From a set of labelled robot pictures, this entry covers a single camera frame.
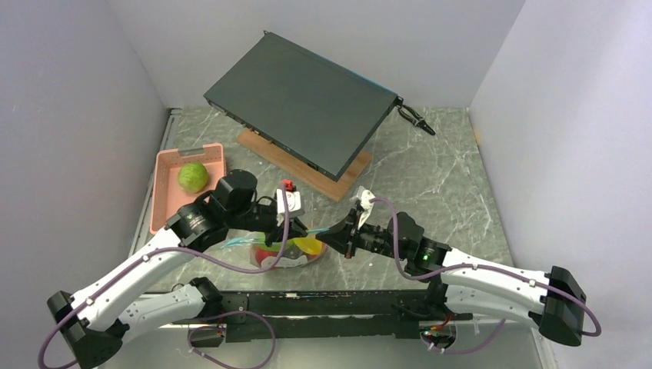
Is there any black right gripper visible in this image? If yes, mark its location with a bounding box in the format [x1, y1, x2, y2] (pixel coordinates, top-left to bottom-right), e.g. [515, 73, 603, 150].
[316, 208, 408, 261]

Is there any green star fruit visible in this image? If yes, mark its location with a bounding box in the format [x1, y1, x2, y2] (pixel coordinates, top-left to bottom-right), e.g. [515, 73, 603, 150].
[252, 240, 283, 254]

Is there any clear zip top bag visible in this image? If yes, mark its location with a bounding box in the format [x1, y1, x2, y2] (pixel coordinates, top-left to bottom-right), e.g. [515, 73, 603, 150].
[220, 228, 328, 270]

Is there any red apple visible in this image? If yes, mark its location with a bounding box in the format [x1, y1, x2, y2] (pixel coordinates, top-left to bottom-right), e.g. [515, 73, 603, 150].
[253, 248, 278, 268]

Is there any pink plastic basket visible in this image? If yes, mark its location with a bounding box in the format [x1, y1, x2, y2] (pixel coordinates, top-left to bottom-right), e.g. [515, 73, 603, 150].
[149, 143, 226, 234]

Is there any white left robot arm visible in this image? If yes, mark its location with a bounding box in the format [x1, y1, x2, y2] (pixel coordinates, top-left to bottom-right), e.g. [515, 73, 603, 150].
[48, 169, 307, 368]

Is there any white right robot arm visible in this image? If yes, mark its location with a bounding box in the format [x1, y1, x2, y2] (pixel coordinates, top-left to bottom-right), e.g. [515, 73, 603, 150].
[316, 209, 587, 347]

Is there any wooden board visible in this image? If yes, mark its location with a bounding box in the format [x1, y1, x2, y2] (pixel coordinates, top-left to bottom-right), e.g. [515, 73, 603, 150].
[237, 131, 371, 202]

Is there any green cabbage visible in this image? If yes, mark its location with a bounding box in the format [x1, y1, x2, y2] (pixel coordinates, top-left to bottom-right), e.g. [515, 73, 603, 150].
[177, 161, 210, 194]

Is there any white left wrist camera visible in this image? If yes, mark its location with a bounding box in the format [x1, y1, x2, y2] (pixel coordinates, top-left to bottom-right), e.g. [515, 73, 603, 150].
[275, 179, 305, 219]

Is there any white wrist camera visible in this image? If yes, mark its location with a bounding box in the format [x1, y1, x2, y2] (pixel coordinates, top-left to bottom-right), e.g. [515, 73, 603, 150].
[275, 179, 305, 219]
[353, 186, 375, 230]

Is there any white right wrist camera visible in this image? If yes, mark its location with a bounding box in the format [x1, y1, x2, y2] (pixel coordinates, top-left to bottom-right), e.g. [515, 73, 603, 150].
[353, 186, 375, 230]

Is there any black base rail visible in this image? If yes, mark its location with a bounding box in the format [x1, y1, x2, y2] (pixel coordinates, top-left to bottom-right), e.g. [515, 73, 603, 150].
[177, 290, 454, 343]

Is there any dark grey network switch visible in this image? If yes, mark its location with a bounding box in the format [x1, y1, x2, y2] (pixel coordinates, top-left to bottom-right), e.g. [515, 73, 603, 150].
[204, 32, 398, 181]

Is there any black cable connector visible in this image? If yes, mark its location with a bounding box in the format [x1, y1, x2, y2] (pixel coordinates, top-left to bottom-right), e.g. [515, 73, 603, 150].
[397, 105, 436, 136]

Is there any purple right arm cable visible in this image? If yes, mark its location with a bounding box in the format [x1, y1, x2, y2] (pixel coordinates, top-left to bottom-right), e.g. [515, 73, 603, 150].
[371, 197, 603, 357]

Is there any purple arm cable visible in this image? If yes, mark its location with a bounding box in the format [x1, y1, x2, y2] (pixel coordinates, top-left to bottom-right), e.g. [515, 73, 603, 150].
[371, 197, 603, 357]
[38, 195, 292, 369]

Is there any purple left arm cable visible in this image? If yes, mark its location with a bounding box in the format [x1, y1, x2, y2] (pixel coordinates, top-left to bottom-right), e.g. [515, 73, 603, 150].
[38, 195, 292, 369]

